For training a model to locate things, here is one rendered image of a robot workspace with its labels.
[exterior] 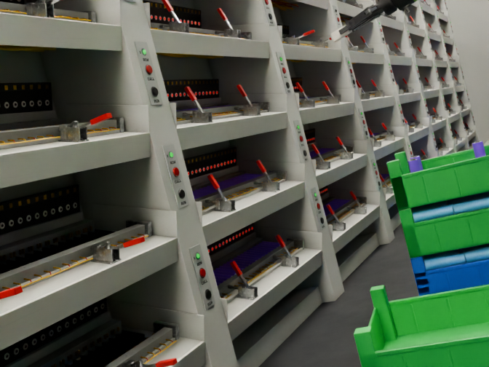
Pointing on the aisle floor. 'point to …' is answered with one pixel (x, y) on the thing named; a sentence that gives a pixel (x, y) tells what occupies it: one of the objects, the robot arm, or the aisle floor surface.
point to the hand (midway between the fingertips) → (340, 33)
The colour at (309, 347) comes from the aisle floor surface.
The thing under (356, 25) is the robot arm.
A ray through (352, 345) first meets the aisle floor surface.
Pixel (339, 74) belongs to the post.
